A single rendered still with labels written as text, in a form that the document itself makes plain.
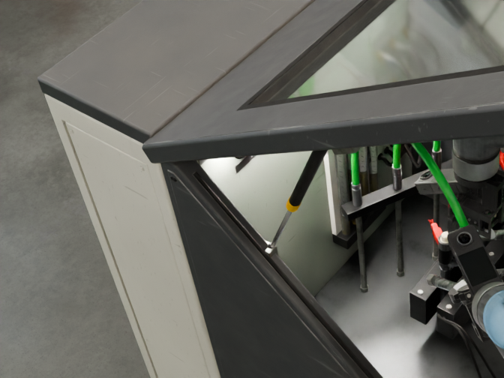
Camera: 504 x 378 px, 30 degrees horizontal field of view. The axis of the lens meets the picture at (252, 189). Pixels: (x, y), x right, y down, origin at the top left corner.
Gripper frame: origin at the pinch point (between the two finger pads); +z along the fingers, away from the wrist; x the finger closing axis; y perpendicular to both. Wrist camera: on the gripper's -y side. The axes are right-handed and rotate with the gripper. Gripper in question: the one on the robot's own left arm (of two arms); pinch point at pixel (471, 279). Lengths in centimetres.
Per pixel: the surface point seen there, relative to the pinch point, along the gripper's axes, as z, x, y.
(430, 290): 29.7, -5.4, 3.4
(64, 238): 182, -111, -45
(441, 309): 26.5, -5.1, 7.1
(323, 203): 36.6, -17.4, -20.4
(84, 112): -1, -47, -51
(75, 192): 198, -105, -60
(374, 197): 31.9, -7.6, -17.4
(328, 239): 45, -20, -13
